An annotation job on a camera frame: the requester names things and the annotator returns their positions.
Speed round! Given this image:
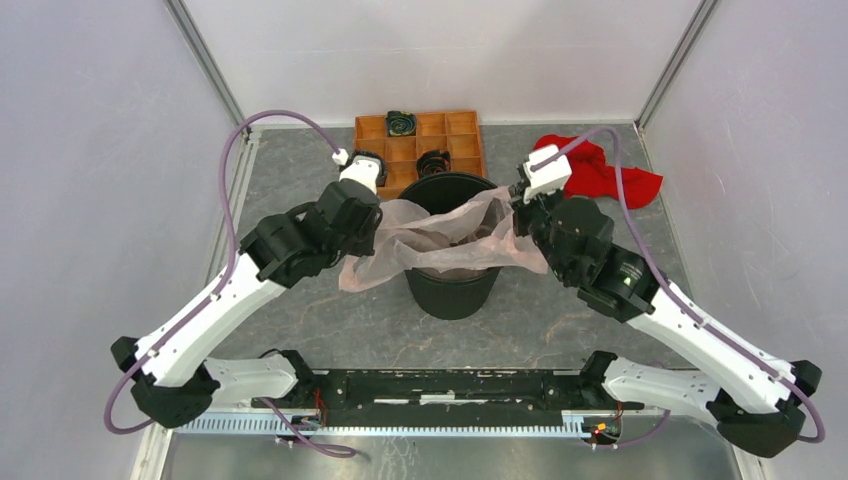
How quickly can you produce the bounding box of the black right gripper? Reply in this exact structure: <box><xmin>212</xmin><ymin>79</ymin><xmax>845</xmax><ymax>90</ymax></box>
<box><xmin>509</xmin><ymin>177</ymin><xmax>574</xmax><ymax>281</ymax></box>

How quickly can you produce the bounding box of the pink plastic trash bag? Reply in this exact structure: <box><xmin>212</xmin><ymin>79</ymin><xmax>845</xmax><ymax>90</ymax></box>
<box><xmin>338</xmin><ymin>187</ymin><xmax>548</xmax><ymax>292</ymax></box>

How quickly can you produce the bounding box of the black plastic trash bin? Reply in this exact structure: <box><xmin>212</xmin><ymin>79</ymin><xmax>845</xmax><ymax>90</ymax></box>
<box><xmin>399</xmin><ymin>172</ymin><xmax>501</xmax><ymax>320</ymax></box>

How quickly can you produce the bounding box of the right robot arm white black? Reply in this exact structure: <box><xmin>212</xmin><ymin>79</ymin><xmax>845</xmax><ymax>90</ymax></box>
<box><xmin>510</xmin><ymin>194</ymin><xmax>823</xmax><ymax>458</ymax></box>

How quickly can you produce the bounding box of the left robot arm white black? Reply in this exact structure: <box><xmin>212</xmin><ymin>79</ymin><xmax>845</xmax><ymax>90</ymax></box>
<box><xmin>111</xmin><ymin>178</ymin><xmax>382</xmax><ymax>428</ymax></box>

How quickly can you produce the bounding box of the rolled dark belt left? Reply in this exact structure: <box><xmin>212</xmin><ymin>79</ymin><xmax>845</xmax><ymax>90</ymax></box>
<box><xmin>355</xmin><ymin>150</ymin><xmax>388</xmax><ymax>187</ymax></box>

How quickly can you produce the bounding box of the red cloth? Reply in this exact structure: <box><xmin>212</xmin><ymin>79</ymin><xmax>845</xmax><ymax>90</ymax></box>
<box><xmin>562</xmin><ymin>141</ymin><xmax>663</xmax><ymax>209</ymax></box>

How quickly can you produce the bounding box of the rolled black belt orange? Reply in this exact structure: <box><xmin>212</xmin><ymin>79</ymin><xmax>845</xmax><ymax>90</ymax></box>
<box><xmin>416</xmin><ymin>150</ymin><xmax>451</xmax><ymax>178</ymax></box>

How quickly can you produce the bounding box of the orange wooden compartment tray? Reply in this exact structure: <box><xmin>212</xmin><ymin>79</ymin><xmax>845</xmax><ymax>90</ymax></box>
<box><xmin>353</xmin><ymin>110</ymin><xmax>487</xmax><ymax>200</ymax></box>

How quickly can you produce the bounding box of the rolled dark belt green yellow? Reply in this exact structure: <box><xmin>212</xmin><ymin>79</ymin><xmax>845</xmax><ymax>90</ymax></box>
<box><xmin>384</xmin><ymin>110</ymin><xmax>418</xmax><ymax>138</ymax></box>

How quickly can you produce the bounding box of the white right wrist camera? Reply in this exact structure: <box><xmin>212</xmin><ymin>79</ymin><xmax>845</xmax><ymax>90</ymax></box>
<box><xmin>509</xmin><ymin>145</ymin><xmax>572</xmax><ymax>204</ymax></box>

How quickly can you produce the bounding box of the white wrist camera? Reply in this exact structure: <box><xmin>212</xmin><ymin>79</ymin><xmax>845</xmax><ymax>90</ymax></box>
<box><xmin>509</xmin><ymin>145</ymin><xmax>572</xmax><ymax>204</ymax></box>
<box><xmin>331</xmin><ymin>149</ymin><xmax>380</xmax><ymax>195</ymax></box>

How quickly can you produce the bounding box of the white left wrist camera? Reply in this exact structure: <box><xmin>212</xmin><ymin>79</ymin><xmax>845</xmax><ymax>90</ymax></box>
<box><xmin>331</xmin><ymin>149</ymin><xmax>380</xmax><ymax>195</ymax></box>

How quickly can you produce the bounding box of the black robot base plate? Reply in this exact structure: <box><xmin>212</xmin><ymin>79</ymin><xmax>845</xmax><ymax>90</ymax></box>
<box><xmin>270</xmin><ymin>350</ymin><xmax>642</xmax><ymax>428</ymax></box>

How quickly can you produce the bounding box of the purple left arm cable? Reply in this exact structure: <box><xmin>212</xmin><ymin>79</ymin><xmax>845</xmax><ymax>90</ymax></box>
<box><xmin>103</xmin><ymin>109</ymin><xmax>359</xmax><ymax>460</ymax></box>

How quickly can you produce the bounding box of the slotted white cable duct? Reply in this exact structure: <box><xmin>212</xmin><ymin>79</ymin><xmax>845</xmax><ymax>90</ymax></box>
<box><xmin>176</xmin><ymin>413</ymin><xmax>605</xmax><ymax>440</ymax></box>

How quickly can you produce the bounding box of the aluminium frame post right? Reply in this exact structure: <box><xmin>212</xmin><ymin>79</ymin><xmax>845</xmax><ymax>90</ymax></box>
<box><xmin>634</xmin><ymin>0</ymin><xmax>720</xmax><ymax>131</ymax></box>

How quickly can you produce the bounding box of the aluminium frame post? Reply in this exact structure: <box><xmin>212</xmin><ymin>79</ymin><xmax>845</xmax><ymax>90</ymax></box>
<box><xmin>634</xmin><ymin>0</ymin><xmax>720</xmax><ymax>131</ymax></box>
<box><xmin>164</xmin><ymin>0</ymin><xmax>246</xmax><ymax>125</ymax></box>

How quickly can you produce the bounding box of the aluminium frame post left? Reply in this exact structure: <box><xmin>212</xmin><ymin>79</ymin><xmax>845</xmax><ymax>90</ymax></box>
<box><xmin>164</xmin><ymin>0</ymin><xmax>246</xmax><ymax>125</ymax></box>

